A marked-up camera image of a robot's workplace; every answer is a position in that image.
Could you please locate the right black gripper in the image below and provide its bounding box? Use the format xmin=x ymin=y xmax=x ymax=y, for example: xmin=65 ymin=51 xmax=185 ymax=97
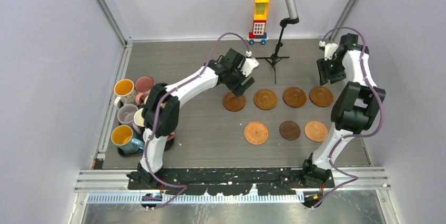
xmin=317 ymin=56 xmax=347 ymax=86

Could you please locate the brown wooden coaster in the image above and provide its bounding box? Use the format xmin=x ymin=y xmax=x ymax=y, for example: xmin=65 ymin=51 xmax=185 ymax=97
xmin=254 ymin=89 xmax=278 ymax=110
xmin=282 ymin=87 xmax=307 ymax=108
xmin=309 ymin=86 xmax=334 ymax=107
xmin=222 ymin=91 xmax=247 ymax=112

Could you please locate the black tripod microphone stand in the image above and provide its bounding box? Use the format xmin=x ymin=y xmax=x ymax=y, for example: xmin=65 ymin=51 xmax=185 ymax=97
xmin=256 ymin=17 xmax=299 ymax=84

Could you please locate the woven rattan coaster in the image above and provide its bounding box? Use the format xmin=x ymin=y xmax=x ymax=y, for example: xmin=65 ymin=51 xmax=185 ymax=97
xmin=304 ymin=120 xmax=328 ymax=142
xmin=244 ymin=121 xmax=269 ymax=145

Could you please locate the white mug terracotta handle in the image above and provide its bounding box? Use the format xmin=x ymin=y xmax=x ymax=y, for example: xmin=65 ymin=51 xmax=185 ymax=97
xmin=167 ymin=132 xmax=176 ymax=141

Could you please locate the black plastic tray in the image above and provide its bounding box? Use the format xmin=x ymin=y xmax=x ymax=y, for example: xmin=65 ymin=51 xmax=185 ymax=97
xmin=117 ymin=128 xmax=175 ymax=158

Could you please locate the cream white mug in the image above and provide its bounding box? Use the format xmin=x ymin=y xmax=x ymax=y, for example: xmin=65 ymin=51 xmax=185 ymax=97
xmin=133 ymin=108 xmax=145 ymax=135

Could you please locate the blue mug orange inside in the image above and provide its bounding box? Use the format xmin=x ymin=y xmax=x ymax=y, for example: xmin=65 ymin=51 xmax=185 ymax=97
xmin=110 ymin=125 xmax=144 ymax=155

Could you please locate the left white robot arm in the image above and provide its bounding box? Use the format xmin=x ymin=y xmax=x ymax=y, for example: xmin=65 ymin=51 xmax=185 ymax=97
xmin=128 ymin=49 xmax=259 ymax=190

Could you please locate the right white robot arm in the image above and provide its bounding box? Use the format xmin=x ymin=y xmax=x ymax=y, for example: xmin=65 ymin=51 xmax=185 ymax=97
xmin=300 ymin=33 xmax=386 ymax=188

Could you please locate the dark walnut coaster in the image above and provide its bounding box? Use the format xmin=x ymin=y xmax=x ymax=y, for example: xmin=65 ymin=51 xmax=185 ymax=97
xmin=279 ymin=121 xmax=301 ymax=140

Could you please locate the toy block tower on wheels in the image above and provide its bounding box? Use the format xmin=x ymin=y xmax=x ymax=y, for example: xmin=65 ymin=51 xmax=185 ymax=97
xmin=247 ymin=0 xmax=269 ymax=45

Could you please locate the pink mug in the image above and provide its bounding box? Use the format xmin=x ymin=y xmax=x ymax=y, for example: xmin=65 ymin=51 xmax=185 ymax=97
xmin=135 ymin=76 xmax=154 ymax=106

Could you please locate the white floral mug orange inside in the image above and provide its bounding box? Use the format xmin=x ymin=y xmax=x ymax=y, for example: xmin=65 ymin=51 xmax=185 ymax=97
xmin=114 ymin=79 xmax=137 ymax=109

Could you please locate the lilac mug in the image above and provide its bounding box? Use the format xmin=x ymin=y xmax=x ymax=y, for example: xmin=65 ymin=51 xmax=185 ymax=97
xmin=117 ymin=104 xmax=139 ymax=126

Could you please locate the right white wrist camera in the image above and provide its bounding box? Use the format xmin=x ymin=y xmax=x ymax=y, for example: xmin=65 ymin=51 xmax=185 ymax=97
xmin=319 ymin=40 xmax=339 ymax=61

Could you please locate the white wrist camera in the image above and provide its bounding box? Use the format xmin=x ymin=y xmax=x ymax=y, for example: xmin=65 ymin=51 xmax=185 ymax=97
xmin=241 ymin=50 xmax=259 ymax=77
xmin=319 ymin=40 xmax=339 ymax=61

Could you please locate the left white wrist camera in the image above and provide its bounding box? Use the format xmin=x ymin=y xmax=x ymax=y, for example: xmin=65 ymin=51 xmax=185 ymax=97
xmin=241 ymin=50 xmax=259 ymax=77

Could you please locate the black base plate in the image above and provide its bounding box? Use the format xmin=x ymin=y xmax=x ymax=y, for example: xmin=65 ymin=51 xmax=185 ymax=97
xmin=127 ymin=168 xmax=335 ymax=196

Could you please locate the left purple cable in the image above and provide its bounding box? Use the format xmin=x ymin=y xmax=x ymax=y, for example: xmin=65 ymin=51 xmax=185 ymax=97
xmin=143 ymin=32 xmax=252 ymax=210

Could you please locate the aluminium front rail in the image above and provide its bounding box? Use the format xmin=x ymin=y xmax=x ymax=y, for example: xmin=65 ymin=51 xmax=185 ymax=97
xmin=74 ymin=167 xmax=391 ymax=204

